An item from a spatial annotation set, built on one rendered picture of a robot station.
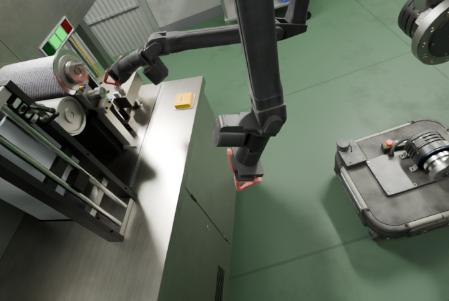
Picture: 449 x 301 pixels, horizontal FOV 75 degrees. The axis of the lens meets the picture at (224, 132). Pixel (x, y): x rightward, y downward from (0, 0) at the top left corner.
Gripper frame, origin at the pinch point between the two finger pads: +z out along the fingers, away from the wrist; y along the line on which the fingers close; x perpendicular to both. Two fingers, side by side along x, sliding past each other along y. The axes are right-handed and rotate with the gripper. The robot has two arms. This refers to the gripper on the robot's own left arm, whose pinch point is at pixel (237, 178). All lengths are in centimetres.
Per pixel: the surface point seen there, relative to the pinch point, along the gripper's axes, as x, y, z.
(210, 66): 46, -199, 94
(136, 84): -25, -64, 20
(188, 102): -5, -51, 17
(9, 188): -61, -16, 24
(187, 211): -6.5, -12.1, 37.2
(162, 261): -17.6, 9.2, 26.9
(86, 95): -41, -40, 7
